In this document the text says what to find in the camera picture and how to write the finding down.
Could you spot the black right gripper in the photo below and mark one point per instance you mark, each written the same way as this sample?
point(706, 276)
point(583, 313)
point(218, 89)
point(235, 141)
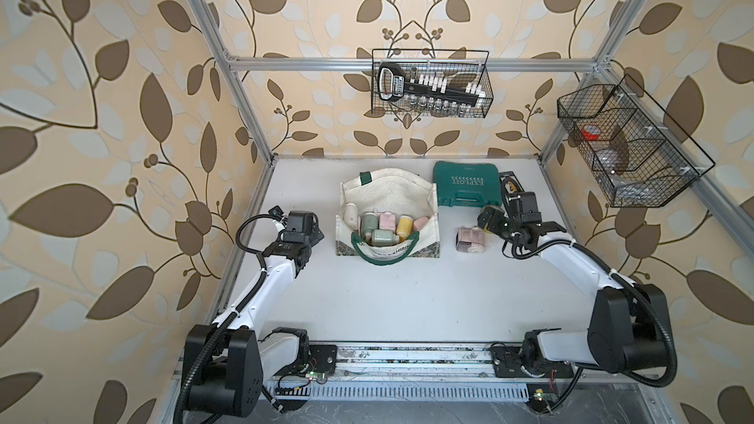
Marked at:
point(494, 223)

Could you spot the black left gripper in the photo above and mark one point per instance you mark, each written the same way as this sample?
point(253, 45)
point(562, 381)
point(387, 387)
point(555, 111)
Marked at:
point(314, 234)

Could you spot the pink pencil sharpener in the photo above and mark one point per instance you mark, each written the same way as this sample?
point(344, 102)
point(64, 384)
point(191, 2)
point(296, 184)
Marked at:
point(470, 240)
point(420, 223)
point(388, 221)

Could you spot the cream floral tote bag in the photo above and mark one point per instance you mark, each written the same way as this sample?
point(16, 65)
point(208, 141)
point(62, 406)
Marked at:
point(390, 190)

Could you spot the cream pencil sharpener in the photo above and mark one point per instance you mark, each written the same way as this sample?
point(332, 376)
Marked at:
point(351, 216)

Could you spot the green pencil sharpener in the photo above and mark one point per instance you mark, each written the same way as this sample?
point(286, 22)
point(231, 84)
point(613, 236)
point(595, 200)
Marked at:
point(384, 238)
point(369, 223)

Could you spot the yellow pencil sharpener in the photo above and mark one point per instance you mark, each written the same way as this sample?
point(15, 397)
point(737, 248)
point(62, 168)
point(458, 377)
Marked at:
point(405, 227)

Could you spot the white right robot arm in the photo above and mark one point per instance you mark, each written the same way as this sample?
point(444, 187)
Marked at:
point(629, 331)

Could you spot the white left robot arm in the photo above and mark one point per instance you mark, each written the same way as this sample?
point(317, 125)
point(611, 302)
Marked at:
point(225, 363)

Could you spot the black parallel charging board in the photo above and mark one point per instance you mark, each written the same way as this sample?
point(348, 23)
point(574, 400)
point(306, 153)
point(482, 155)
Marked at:
point(509, 183)

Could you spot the green plastic tool case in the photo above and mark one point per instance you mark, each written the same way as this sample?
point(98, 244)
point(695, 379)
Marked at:
point(467, 185)

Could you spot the red tape roll in basket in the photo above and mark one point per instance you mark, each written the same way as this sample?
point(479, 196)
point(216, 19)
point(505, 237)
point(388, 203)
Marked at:
point(591, 132)

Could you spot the black socket wrench set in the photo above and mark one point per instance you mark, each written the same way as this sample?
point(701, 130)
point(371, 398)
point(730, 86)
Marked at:
point(407, 82)

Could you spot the black wire basket right wall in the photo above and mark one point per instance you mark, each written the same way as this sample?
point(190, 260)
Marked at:
point(646, 157)

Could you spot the black wire basket wall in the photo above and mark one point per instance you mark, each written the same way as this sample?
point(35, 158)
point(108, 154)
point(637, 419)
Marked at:
point(646, 157)
point(460, 60)

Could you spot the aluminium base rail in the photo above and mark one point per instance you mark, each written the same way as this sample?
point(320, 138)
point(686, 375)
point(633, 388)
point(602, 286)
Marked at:
point(421, 361)

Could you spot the black wire basket back wall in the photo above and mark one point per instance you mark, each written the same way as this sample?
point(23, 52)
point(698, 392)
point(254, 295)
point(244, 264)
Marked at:
point(460, 60)

